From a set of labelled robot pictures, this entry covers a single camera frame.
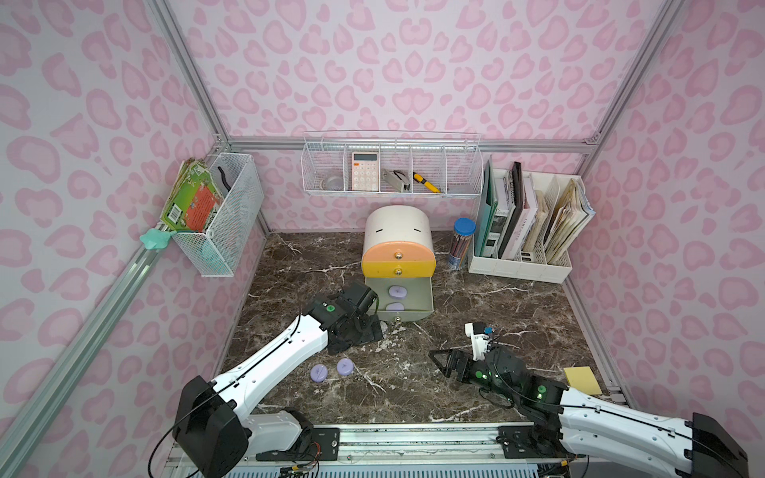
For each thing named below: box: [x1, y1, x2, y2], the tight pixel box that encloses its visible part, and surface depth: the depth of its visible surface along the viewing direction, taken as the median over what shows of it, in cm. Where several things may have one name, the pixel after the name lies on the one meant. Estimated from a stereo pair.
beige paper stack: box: [542, 178, 596, 264], surface depth 96 cm
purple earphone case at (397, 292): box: [388, 284, 408, 300], surface depth 99 cm
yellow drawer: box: [361, 260, 437, 279], surface depth 93 cm
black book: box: [498, 161, 525, 259], surface depth 95 cm
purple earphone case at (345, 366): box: [336, 357, 355, 377], surface depth 86 cm
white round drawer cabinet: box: [362, 205, 434, 260], surface depth 97 cm
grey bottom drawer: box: [365, 276, 435, 323], surface depth 96 cm
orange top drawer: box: [361, 240, 437, 262], surface depth 88 cm
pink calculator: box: [351, 151, 380, 192], surface depth 97 cm
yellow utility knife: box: [412, 171, 446, 195], surface depth 100 cm
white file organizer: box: [468, 169, 582, 284], surface depth 102 cm
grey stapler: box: [381, 168, 411, 193], surface depth 101 cm
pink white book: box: [502, 174, 538, 260], surface depth 97 cm
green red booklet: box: [160, 157, 225, 234], surface depth 73 cm
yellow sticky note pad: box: [562, 366, 603, 396], surface depth 85 cm
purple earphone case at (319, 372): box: [309, 363, 328, 383], surface depth 85 cm
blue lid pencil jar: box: [448, 217, 477, 270], surface depth 100 cm
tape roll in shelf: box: [319, 176, 344, 191], surface depth 98 cm
